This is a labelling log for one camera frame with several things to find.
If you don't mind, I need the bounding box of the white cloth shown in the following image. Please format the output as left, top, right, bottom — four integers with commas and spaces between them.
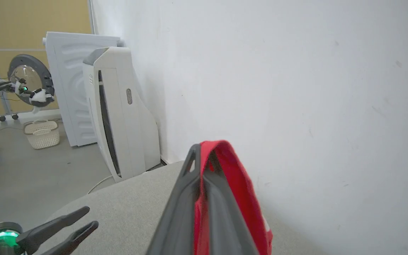
30, 89, 49, 114

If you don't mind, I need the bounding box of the red garment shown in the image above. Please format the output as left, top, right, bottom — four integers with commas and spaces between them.
193, 140, 273, 255

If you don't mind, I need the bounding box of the cream laundry basket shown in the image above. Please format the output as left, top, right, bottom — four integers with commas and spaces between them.
23, 119, 61, 150

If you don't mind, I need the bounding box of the grey fabric sofa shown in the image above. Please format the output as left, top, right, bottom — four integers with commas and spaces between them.
46, 160, 318, 255

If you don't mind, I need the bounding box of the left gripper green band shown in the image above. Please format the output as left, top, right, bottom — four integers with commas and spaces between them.
0, 206, 99, 255

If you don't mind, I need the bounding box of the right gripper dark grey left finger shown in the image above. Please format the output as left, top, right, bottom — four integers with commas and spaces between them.
147, 143, 202, 255

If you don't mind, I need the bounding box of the round grey washing machine door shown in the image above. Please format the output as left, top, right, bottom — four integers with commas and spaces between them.
7, 54, 55, 107

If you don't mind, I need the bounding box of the white floor cable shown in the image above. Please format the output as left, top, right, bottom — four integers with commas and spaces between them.
87, 175, 115, 194

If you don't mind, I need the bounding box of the white washing machine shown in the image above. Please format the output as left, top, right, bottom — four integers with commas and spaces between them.
42, 32, 124, 147

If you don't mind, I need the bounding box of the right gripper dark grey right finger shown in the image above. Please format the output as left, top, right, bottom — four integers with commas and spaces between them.
203, 161, 260, 255

